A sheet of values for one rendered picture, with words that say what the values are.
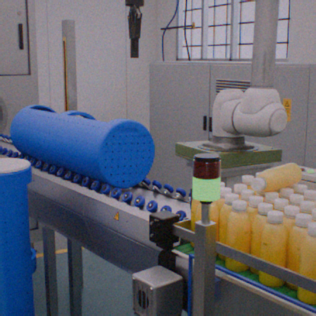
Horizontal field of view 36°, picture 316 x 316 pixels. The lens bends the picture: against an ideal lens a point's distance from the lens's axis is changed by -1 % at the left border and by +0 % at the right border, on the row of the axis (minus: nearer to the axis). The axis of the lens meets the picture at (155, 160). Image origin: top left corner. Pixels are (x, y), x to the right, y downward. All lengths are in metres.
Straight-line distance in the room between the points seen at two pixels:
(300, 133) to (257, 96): 1.18
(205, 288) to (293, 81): 2.27
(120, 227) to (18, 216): 0.47
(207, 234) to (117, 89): 6.19
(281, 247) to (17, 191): 1.18
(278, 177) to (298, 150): 1.82
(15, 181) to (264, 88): 1.11
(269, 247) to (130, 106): 6.20
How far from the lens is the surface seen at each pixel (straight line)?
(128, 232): 1.85
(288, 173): 1.52
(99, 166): 1.94
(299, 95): 3.27
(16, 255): 2.18
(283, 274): 1.26
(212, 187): 1.12
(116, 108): 7.29
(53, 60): 6.94
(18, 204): 2.12
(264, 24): 2.17
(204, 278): 1.20
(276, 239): 1.29
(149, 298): 1.43
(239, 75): 3.74
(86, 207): 2.09
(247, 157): 2.26
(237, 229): 1.36
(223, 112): 2.27
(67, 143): 2.14
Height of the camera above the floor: 1.48
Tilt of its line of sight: 12 degrees down
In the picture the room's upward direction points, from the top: straight up
